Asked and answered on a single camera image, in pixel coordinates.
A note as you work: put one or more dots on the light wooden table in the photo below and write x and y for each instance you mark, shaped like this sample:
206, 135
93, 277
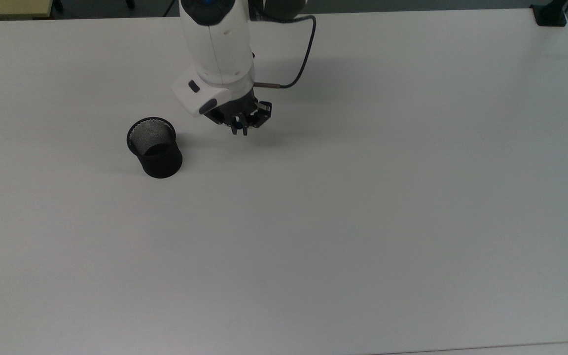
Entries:
8, 7

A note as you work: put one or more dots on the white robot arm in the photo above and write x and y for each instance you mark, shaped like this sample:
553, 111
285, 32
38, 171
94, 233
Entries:
220, 44

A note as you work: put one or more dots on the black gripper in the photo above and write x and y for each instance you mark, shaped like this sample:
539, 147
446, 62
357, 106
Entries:
234, 106

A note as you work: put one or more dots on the black table clamp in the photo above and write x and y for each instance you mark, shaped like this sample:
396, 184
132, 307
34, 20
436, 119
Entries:
549, 15

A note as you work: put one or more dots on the black mesh pen holder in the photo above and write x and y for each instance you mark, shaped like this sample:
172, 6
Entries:
160, 160

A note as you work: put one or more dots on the black furniture leg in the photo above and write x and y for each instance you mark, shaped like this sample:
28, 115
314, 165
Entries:
58, 5

